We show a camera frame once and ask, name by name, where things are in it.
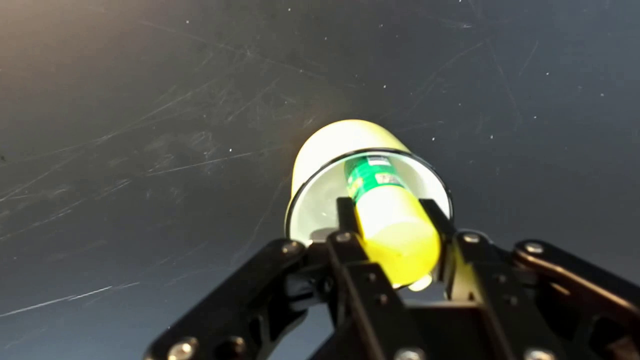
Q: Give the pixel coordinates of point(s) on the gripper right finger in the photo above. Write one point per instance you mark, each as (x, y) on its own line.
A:
(500, 285)

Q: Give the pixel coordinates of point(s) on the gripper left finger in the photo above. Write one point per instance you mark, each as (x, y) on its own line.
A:
(350, 280)

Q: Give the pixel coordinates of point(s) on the glue stick with yellow cap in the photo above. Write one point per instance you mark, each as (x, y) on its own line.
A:
(395, 227)

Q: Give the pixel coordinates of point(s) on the yellow mug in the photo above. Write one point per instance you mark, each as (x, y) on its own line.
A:
(325, 170)

